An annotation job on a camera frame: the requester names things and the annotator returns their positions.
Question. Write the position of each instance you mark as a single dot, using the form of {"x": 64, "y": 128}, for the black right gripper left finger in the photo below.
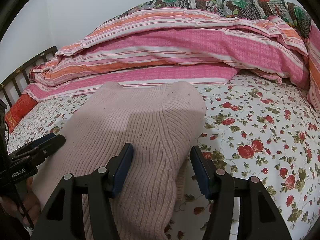
{"x": 89, "y": 195}

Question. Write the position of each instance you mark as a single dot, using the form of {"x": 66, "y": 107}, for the multicolour patterned blanket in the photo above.
{"x": 292, "y": 14}

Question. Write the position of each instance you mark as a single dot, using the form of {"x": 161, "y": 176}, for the pink knit sweater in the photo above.
{"x": 161, "y": 123}

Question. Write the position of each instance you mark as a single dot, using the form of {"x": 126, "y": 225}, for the pink striped quilt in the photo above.
{"x": 183, "y": 37}

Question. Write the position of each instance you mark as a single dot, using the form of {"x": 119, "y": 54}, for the red pillow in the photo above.
{"x": 19, "y": 110}

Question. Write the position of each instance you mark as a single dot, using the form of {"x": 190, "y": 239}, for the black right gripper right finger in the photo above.
{"x": 259, "y": 217}

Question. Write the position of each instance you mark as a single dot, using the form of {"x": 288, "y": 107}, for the person's left hand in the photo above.
{"x": 30, "y": 202}

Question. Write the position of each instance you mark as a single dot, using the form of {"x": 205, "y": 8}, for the dark wooden headboard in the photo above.
{"x": 13, "y": 86}

